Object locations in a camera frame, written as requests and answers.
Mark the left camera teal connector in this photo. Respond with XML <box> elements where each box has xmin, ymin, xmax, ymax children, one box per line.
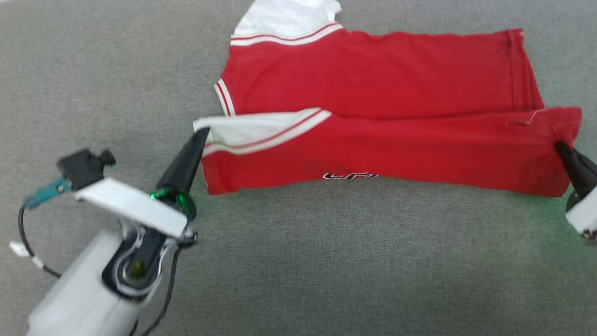
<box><xmin>24</xmin><ymin>178</ymin><xmax>71</xmax><ymax>209</ymax></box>

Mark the red and white garment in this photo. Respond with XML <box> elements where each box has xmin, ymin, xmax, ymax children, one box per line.
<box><xmin>193</xmin><ymin>0</ymin><xmax>583</xmax><ymax>198</ymax></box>

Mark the left camera black cable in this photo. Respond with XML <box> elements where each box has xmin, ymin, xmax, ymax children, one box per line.
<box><xmin>17</xmin><ymin>203</ymin><xmax>62</xmax><ymax>279</ymax></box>

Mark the white paper cable label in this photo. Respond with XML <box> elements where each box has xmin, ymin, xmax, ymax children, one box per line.
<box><xmin>9</xmin><ymin>240</ymin><xmax>45</xmax><ymax>270</ymax></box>

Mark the grey fabric sofa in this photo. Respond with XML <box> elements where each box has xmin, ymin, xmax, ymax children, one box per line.
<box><xmin>0</xmin><ymin>0</ymin><xmax>597</xmax><ymax>336</ymax></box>

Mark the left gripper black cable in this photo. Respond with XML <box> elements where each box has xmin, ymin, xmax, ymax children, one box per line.
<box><xmin>134</xmin><ymin>245</ymin><xmax>181</xmax><ymax>336</ymax></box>

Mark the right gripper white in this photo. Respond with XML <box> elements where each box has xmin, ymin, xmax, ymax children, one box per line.
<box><xmin>554</xmin><ymin>141</ymin><xmax>597</xmax><ymax>240</ymax></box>

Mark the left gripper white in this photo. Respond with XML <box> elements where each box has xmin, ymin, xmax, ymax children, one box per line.
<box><xmin>75</xmin><ymin>126</ymin><xmax>211</xmax><ymax>248</ymax></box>

